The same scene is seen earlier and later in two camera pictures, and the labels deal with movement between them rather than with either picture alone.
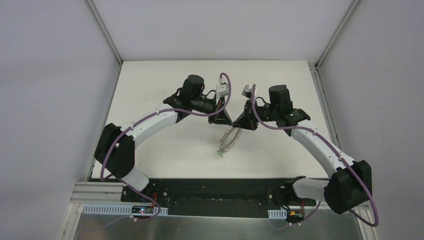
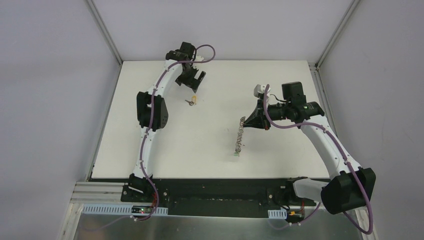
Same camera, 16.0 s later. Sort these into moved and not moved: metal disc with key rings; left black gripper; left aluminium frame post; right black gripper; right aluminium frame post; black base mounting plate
Moved: metal disc with key rings; right black gripper; left black gripper
Not moved: right aluminium frame post; left aluminium frame post; black base mounting plate
